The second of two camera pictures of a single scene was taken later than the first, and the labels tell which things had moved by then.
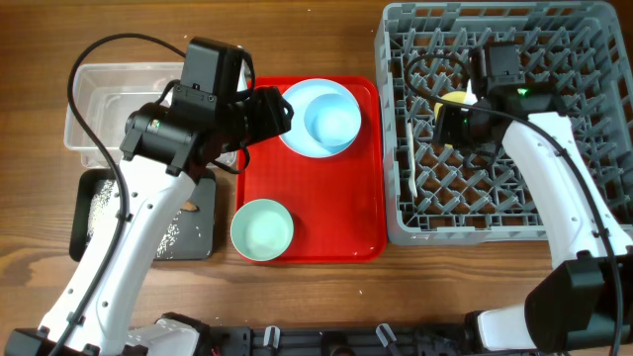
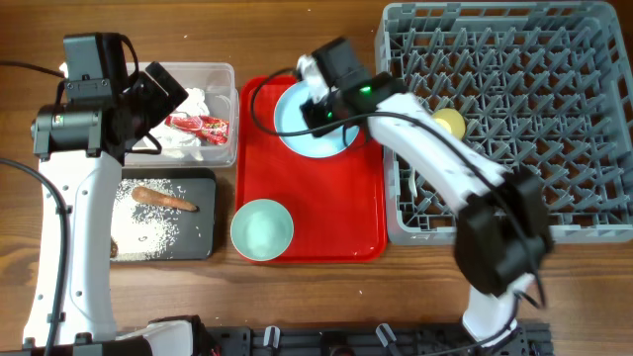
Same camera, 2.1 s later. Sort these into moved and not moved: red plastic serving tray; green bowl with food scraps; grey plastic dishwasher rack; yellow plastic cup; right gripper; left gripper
Moved: left gripper; yellow plastic cup; right gripper
Not moved: green bowl with food scraps; grey plastic dishwasher rack; red plastic serving tray
